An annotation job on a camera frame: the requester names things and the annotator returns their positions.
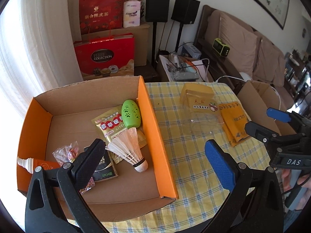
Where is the bag of colourful rubber bands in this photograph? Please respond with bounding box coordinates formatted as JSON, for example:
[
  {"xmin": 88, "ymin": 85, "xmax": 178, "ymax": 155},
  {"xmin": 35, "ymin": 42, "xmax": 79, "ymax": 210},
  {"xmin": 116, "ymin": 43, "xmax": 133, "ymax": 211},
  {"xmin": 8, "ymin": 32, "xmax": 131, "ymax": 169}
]
[{"xmin": 53, "ymin": 141, "xmax": 95, "ymax": 194}]

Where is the black tissue pack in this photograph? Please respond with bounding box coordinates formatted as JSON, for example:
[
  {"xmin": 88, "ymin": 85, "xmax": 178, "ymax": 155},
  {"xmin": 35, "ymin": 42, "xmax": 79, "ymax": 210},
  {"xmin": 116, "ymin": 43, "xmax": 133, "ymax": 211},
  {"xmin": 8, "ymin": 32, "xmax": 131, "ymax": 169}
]
[{"xmin": 93, "ymin": 150, "xmax": 118, "ymax": 182}]

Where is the orange patterned towel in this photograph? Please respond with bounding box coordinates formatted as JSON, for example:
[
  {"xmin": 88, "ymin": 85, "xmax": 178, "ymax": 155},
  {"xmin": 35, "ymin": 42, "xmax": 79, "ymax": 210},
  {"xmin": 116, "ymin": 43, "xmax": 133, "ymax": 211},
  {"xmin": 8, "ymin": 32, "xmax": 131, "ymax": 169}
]
[{"xmin": 219, "ymin": 102, "xmax": 249, "ymax": 147}]

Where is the orange white lotion tube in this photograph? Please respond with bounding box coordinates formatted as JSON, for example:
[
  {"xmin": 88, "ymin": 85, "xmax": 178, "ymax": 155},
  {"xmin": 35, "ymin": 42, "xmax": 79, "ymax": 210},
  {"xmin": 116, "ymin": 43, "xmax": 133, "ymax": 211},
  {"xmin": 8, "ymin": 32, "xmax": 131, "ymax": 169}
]
[{"xmin": 17, "ymin": 157, "xmax": 60, "ymax": 174}]

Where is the white feather shuttlecock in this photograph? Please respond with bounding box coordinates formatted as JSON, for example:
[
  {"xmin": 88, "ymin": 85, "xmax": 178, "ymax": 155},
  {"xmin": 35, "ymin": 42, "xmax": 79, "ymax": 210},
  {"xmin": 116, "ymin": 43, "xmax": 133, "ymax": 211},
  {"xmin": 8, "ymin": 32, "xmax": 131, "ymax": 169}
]
[{"xmin": 107, "ymin": 127, "xmax": 149, "ymax": 173}]

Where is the gold hand warmer packet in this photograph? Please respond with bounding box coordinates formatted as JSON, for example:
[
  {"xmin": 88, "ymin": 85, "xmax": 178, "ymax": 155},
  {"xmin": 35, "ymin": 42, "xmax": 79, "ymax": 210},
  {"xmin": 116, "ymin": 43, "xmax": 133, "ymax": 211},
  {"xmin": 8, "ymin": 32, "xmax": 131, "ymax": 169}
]
[{"xmin": 92, "ymin": 105, "xmax": 147, "ymax": 163}]

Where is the clear plastic jar yellow lid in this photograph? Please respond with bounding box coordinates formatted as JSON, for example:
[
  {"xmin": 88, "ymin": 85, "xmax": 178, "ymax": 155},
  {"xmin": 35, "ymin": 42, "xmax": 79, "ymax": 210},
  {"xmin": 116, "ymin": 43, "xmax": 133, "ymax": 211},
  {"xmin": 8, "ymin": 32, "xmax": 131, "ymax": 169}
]
[{"xmin": 179, "ymin": 83, "xmax": 224, "ymax": 136}]

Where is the green paw print case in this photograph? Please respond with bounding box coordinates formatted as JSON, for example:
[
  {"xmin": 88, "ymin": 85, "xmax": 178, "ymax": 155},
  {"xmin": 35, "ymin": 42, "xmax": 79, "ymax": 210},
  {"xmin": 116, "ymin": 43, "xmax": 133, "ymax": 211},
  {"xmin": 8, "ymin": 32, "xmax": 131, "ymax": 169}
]
[{"xmin": 121, "ymin": 99, "xmax": 141, "ymax": 129}]

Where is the person's hand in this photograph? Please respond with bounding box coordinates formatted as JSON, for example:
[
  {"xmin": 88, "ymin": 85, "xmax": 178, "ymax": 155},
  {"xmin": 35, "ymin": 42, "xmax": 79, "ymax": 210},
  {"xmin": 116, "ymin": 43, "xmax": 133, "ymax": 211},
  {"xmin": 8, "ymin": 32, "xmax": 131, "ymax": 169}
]
[{"xmin": 280, "ymin": 168, "xmax": 311, "ymax": 199}]

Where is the yellow checked tablecloth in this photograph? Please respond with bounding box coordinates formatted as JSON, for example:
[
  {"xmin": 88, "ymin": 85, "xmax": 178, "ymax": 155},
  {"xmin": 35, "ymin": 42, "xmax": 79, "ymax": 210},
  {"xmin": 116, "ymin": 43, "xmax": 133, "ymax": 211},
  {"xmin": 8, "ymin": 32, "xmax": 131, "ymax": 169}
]
[{"xmin": 66, "ymin": 82, "xmax": 276, "ymax": 233}]

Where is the brown cardboard box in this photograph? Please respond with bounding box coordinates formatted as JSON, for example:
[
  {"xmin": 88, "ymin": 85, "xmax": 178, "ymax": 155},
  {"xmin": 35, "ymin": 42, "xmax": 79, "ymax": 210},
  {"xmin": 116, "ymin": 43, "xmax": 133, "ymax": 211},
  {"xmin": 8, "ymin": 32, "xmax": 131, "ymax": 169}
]
[{"xmin": 237, "ymin": 81, "xmax": 296, "ymax": 135}]

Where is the orange cardboard box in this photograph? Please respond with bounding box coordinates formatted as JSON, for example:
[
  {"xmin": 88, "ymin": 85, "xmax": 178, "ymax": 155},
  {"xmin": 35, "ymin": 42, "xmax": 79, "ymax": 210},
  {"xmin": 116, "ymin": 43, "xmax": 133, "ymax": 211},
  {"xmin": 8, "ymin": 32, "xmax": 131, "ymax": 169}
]
[{"xmin": 17, "ymin": 76, "xmax": 178, "ymax": 222}]

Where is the brown sofa with cushions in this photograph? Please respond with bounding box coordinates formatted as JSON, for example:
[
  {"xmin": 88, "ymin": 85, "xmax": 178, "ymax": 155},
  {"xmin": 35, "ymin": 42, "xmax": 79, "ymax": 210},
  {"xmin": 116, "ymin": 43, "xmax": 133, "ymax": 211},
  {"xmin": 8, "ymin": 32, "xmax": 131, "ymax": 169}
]
[{"xmin": 195, "ymin": 5, "xmax": 295, "ymax": 108}]

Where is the green black radio clock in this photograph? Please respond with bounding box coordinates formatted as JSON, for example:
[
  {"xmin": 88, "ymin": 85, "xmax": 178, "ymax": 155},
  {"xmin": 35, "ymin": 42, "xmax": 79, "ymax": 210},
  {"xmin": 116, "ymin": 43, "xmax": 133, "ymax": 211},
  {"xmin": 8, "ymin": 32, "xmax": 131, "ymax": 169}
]
[{"xmin": 212, "ymin": 38, "xmax": 230, "ymax": 57}]

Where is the box with cluttered gadgets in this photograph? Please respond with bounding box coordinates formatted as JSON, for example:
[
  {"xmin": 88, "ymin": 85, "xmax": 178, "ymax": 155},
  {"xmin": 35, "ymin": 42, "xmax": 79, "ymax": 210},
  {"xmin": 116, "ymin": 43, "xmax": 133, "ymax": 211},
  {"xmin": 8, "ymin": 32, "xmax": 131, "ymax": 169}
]
[{"xmin": 156, "ymin": 42, "xmax": 213, "ymax": 83}]

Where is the red Ferrero gift bag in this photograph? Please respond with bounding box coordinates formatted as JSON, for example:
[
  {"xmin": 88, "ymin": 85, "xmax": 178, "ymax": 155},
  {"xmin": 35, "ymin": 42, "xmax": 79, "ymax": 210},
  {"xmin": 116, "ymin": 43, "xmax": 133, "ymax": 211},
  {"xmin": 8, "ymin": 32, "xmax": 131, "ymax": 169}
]
[{"xmin": 74, "ymin": 33, "xmax": 135, "ymax": 79}]

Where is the white curtain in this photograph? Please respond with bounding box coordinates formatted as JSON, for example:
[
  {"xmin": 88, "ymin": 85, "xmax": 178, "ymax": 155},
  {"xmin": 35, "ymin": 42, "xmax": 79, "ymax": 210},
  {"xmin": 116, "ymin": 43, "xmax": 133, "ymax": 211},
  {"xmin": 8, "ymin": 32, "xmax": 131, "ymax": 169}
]
[{"xmin": 0, "ymin": 0, "xmax": 84, "ymax": 107}]

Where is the right black speaker on stand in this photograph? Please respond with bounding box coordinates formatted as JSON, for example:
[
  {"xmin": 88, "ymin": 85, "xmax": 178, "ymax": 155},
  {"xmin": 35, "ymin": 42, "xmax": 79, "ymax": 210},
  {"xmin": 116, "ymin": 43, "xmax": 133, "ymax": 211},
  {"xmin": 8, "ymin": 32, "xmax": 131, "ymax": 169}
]
[{"xmin": 171, "ymin": 0, "xmax": 200, "ymax": 52}]

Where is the black speaker on stand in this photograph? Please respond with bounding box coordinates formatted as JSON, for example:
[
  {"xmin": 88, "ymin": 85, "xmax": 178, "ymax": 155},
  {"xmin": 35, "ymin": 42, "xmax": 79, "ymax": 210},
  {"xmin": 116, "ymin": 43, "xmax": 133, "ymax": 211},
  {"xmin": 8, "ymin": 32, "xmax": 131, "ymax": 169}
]
[
  {"xmin": 171, "ymin": 0, "xmax": 200, "ymax": 52},
  {"xmin": 145, "ymin": 0, "xmax": 170, "ymax": 67}
]

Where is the large brown carton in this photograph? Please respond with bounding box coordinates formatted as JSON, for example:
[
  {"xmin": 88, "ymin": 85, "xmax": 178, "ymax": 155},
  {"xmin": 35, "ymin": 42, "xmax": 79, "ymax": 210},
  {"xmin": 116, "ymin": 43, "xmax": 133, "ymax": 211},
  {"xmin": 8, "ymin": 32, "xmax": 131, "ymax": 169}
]
[{"xmin": 82, "ymin": 23, "xmax": 150, "ymax": 66}]

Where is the dark red tea gift bag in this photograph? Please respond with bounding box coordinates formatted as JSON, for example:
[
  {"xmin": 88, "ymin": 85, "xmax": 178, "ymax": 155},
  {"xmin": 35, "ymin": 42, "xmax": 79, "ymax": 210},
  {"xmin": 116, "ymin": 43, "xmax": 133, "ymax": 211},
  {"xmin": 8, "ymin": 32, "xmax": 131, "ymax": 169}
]
[{"xmin": 79, "ymin": 0, "xmax": 125, "ymax": 35}]

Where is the left black speaker on stand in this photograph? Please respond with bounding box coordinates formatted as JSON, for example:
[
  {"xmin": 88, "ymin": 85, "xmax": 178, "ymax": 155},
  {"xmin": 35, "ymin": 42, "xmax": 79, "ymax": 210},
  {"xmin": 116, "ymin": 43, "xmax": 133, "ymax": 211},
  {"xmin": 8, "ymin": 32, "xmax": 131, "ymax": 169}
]
[{"xmin": 145, "ymin": 0, "xmax": 170, "ymax": 67}]

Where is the white tissue roll pack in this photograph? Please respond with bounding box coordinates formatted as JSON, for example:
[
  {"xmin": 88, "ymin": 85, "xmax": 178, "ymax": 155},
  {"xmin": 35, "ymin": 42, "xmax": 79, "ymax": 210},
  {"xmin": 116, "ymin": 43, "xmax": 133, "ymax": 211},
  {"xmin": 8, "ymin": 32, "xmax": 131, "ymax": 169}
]
[{"xmin": 123, "ymin": 0, "xmax": 141, "ymax": 28}]

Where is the white charging cable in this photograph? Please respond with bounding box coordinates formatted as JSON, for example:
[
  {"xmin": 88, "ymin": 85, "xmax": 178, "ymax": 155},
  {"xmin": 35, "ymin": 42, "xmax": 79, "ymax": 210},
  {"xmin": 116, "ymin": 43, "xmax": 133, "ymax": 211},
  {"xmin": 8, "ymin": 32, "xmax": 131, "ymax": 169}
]
[{"xmin": 194, "ymin": 58, "xmax": 283, "ymax": 121}]

